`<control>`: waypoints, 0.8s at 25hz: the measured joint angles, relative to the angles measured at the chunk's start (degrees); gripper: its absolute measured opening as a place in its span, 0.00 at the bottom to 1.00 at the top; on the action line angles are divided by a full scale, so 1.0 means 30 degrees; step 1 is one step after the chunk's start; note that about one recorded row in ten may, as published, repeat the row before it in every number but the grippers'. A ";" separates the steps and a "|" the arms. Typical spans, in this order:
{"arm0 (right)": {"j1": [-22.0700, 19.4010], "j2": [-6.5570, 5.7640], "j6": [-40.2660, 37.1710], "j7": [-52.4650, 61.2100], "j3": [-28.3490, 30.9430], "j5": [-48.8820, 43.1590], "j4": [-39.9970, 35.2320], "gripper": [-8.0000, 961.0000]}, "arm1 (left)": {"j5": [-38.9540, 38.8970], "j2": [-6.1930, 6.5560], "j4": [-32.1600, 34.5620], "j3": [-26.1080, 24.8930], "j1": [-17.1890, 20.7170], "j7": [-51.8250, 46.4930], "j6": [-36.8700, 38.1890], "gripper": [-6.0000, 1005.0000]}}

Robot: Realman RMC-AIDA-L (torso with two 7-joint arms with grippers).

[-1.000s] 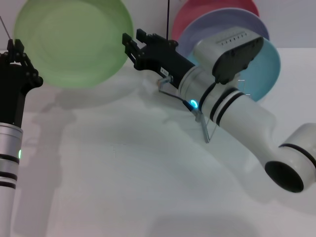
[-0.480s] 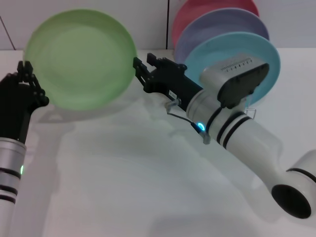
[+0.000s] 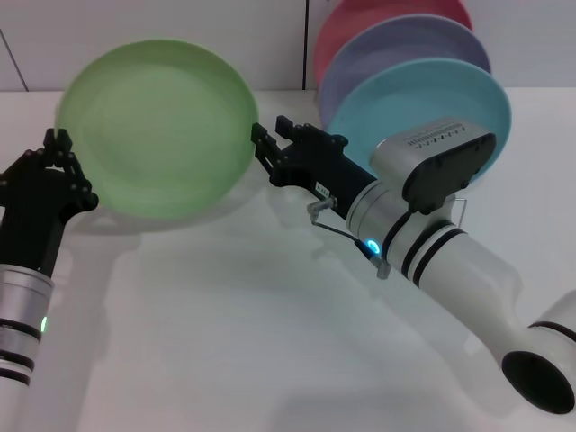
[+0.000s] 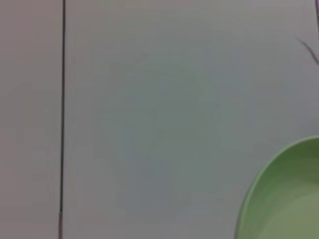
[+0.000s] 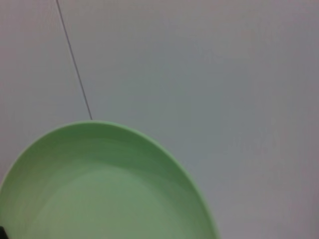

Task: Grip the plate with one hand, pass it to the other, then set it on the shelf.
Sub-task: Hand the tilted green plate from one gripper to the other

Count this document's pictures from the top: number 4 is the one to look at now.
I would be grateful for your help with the green round plate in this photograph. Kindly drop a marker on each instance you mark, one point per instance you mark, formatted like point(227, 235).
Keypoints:
point(286, 194)

